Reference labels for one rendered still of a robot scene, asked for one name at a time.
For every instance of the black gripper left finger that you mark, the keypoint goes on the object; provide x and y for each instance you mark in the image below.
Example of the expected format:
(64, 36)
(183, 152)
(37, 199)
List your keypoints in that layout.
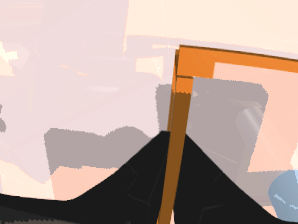
(131, 195)

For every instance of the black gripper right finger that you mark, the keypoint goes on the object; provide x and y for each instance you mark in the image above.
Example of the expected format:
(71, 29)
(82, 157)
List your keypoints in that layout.
(206, 195)

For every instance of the light blue cylinder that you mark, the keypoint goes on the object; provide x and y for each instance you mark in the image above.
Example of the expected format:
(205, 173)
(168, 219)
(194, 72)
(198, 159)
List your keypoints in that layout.
(283, 193)

